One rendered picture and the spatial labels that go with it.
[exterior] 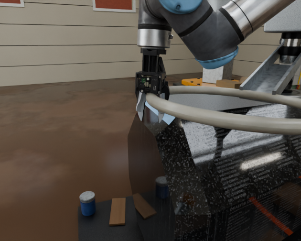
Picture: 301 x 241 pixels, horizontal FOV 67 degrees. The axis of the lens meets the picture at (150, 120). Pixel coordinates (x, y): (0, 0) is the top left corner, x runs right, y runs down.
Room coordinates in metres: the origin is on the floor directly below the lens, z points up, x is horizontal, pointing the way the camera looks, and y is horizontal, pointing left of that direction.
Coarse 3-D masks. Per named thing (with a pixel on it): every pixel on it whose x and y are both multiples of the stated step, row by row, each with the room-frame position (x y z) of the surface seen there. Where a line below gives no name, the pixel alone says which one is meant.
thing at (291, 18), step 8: (296, 0) 1.03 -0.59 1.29; (288, 8) 1.04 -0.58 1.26; (296, 8) 1.02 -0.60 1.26; (280, 16) 1.06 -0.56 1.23; (288, 16) 1.04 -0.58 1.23; (296, 16) 1.02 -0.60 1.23; (264, 24) 1.10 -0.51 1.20; (272, 24) 1.08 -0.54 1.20; (280, 24) 1.06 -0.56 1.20; (288, 24) 1.04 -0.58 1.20; (296, 24) 1.02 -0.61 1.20; (272, 32) 1.08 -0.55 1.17; (280, 32) 1.08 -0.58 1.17; (288, 32) 1.08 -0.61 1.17; (296, 32) 1.06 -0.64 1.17
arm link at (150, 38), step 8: (144, 32) 0.61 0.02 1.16; (152, 32) 0.60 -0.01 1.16; (160, 32) 0.61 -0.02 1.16; (168, 32) 0.62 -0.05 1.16; (144, 40) 0.61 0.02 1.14; (152, 40) 0.60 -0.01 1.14; (160, 40) 0.61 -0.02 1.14; (168, 40) 0.62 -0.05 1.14; (152, 48) 0.62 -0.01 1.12; (160, 48) 0.62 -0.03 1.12
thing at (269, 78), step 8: (280, 40) 1.30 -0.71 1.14; (272, 56) 1.06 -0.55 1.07; (264, 64) 0.98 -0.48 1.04; (272, 64) 1.07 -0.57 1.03; (296, 64) 0.94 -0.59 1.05; (256, 72) 0.91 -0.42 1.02; (264, 72) 1.00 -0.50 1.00; (272, 72) 0.98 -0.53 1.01; (280, 72) 0.97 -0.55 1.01; (288, 72) 0.86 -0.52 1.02; (248, 80) 0.85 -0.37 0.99; (256, 80) 0.92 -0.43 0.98; (264, 80) 0.92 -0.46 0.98; (272, 80) 0.91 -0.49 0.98; (280, 80) 0.80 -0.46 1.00; (288, 80) 0.86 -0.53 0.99; (240, 88) 0.81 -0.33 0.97; (248, 88) 0.86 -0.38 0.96; (256, 88) 0.86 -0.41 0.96; (264, 88) 0.85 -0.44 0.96; (272, 88) 0.84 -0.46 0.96; (280, 88) 0.78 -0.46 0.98
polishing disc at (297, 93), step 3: (294, 90) 1.12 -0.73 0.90; (297, 90) 1.12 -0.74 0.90; (300, 90) 1.12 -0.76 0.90; (282, 93) 1.06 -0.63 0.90; (285, 93) 1.06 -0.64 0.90; (288, 93) 1.06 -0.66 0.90; (291, 93) 1.06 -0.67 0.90; (294, 93) 1.06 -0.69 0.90; (297, 93) 1.06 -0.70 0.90; (300, 93) 1.06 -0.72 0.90; (291, 96) 1.00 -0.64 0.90; (294, 96) 1.00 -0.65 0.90; (297, 96) 1.00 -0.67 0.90; (300, 96) 1.00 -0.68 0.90
